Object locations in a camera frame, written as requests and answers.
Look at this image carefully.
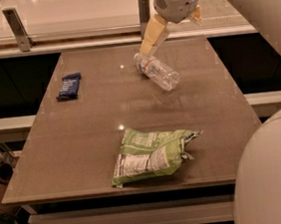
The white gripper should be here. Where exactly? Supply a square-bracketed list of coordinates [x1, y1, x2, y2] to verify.
[140, 0, 202, 57]

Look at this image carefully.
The clear plastic water bottle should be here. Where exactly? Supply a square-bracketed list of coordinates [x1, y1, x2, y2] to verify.
[134, 53, 180, 92]

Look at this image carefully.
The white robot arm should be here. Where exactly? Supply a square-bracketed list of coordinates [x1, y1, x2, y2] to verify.
[140, 0, 281, 224]

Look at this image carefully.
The blue snack bar wrapper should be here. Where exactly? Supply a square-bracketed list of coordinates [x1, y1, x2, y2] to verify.
[56, 73, 81, 101]

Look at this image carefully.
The green chip bag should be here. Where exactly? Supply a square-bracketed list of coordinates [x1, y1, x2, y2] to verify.
[111, 128, 203, 187]

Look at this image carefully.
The black round object on floor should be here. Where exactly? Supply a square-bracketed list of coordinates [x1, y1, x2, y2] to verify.
[0, 163, 14, 185]

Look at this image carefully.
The middle metal railing bracket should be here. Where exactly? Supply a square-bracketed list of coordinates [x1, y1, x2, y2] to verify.
[138, 0, 150, 37]

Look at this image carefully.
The metal railing bracket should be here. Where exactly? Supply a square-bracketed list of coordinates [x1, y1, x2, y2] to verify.
[138, 0, 150, 37]
[3, 7, 33, 53]

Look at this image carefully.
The left metal railing bracket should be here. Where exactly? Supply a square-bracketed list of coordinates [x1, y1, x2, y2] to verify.
[3, 7, 33, 53]

